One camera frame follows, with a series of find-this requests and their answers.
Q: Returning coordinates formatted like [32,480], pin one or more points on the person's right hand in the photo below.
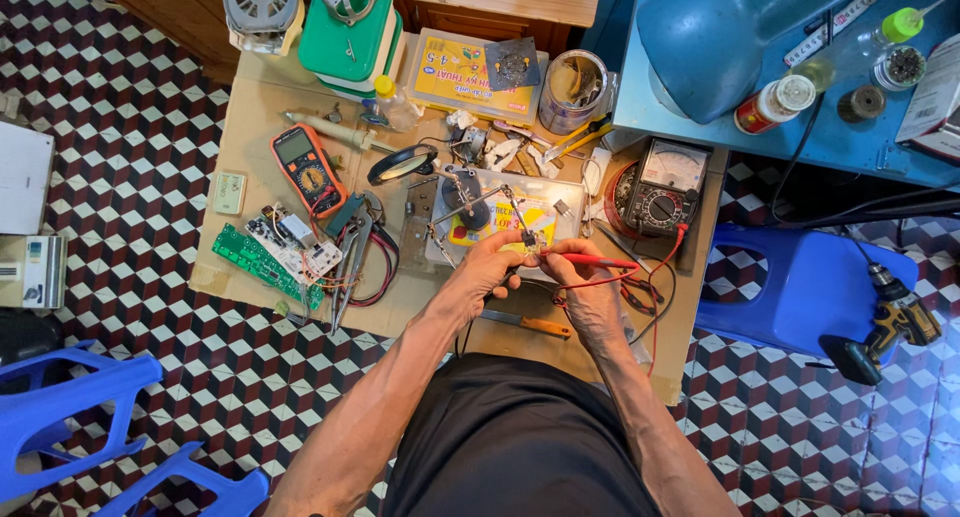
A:
[592,292]

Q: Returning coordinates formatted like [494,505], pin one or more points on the person's left hand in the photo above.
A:
[480,273]

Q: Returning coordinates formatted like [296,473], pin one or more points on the red multimeter probe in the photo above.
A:
[600,261]

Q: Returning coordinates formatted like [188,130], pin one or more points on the metal tweezers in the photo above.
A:
[622,245]

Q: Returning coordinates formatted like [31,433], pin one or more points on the helping hands stand with magnifier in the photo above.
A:
[465,191]

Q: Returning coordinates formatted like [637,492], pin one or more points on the red round tin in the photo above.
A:
[615,194]

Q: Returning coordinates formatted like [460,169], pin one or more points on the clear plastic box with booklet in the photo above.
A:
[559,191]

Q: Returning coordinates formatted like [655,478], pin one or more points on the black analog multimeter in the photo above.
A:
[667,187]

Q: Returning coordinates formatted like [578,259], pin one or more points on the grey metal pliers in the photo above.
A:
[351,254]

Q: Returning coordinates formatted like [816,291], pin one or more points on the yellow utility knife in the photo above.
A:
[577,138]

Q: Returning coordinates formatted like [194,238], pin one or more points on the person's black shorts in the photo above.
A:
[517,442]

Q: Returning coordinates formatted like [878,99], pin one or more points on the white circuit board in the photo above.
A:
[296,247]

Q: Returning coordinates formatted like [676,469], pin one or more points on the clear bottle with yellow cap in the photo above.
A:
[394,104]

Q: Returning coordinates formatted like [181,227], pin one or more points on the yellow kit box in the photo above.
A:
[450,78]

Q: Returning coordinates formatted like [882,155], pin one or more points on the orange digital multimeter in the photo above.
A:
[307,168]

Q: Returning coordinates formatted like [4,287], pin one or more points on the blue plastic stool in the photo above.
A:
[795,292]

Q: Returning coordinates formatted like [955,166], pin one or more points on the metal tin can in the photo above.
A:
[571,89]

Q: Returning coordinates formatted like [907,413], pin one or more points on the white solder sucker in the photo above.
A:
[334,129]

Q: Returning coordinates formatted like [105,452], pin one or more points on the dark square heat sink plate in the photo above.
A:
[512,65]

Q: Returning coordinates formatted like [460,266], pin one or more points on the green circuit board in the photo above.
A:
[255,258]

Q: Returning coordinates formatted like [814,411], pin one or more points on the brown cardboard sheet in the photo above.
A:
[247,172]

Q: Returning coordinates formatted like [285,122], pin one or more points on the red bottle with white cap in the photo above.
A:
[772,104]

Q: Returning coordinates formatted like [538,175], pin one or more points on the green and white container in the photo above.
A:
[349,37]

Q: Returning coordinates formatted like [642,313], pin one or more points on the blue table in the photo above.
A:
[825,149]

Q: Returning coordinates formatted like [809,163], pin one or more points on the blue desk lamp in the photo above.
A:
[712,44]

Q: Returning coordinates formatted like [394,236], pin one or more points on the solder spool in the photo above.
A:
[861,103]

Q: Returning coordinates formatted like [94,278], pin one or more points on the grey electric motor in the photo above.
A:
[261,11]

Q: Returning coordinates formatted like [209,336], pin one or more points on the clear bottle with green cap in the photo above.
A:
[862,44]

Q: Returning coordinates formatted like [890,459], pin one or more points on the white ruler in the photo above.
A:
[840,22]

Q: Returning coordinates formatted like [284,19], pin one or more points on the small jar of screws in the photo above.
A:
[900,67]

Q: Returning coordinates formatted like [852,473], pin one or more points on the white printed paper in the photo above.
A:
[934,97]

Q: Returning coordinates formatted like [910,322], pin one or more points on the wooden cabinet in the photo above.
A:
[172,14]

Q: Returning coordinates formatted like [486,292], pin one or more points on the blue plastic chair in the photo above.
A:
[67,404]

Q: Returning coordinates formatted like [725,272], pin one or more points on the white and silver appliance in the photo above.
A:
[30,271]

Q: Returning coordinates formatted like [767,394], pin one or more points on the white box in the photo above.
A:
[22,176]

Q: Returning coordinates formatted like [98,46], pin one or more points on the white wall switch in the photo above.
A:
[229,193]

